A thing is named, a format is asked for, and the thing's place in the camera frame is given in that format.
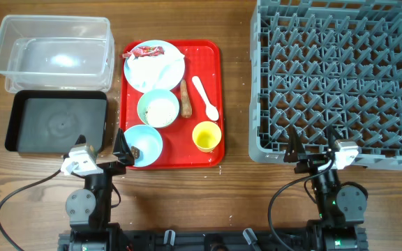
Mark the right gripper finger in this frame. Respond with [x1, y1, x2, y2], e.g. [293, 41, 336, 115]
[283, 125, 306, 162]
[326, 125, 342, 151]

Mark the brown food scrap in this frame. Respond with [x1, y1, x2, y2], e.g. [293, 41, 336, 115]
[130, 146, 140, 160]

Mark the small light blue bowl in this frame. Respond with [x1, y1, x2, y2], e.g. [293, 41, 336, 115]
[124, 125, 163, 167]

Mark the pile of white rice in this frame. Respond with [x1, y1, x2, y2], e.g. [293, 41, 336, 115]
[144, 99, 177, 128]

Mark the green bowl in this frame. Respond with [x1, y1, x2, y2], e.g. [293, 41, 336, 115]
[137, 89, 180, 128]

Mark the orange carrot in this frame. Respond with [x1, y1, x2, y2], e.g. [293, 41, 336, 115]
[180, 79, 193, 118]

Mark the yellow plastic cup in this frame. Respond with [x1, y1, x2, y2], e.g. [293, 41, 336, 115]
[192, 121, 222, 153]

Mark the white napkin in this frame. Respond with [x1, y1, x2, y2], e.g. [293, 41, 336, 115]
[126, 53, 185, 93]

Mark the large light blue plate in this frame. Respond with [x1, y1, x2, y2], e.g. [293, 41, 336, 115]
[121, 40, 186, 93]

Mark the white plastic spoon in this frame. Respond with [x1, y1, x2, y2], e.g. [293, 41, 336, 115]
[191, 76, 219, 121]

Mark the red snack wrapper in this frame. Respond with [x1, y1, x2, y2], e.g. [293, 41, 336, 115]
[122, 46, 165, 59]

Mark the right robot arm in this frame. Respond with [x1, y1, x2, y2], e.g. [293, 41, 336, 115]
[283, 126, 369, 251]

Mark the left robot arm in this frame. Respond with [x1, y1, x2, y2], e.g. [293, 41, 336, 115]
[57, 129, 135, 251]

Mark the black waste tray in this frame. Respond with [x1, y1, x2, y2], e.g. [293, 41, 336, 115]
[5, 90, 108, 154]

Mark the grey dishwasher rack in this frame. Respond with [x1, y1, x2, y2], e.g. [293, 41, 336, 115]
[248, 0, 402, 171]

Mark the clear plastic waste bin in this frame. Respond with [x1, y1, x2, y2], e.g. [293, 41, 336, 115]
[0, 15, 115, 93]

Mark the red serving tray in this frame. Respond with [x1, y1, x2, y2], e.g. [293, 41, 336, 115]
[119, 40, 225, 169]

